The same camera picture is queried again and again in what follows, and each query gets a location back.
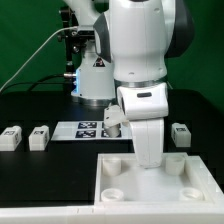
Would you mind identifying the grey cable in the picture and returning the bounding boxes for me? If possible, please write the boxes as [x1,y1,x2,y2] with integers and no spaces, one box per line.
[0,25,80,94]

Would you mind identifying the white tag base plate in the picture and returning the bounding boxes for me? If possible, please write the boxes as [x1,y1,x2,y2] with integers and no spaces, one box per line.
[51,121,131,141]

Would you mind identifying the white L-shaped obstacle wall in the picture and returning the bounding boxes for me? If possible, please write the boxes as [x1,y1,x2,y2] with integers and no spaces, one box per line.
[0,155,224,224]

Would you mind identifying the black cable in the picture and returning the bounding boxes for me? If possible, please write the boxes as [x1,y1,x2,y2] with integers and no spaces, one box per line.
[0,73,68,96]

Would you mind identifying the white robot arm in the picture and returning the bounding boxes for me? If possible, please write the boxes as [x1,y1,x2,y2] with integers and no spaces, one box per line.
[63,0,194,168]

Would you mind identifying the white square tabletop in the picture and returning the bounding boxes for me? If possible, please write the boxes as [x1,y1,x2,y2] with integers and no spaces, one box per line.
[94,153,224,204]

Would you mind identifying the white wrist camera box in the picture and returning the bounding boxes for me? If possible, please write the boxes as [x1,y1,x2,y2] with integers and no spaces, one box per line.
[103,82,169,138]

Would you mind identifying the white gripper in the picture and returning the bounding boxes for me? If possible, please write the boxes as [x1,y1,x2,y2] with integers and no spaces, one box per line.
[130,118,164,168]

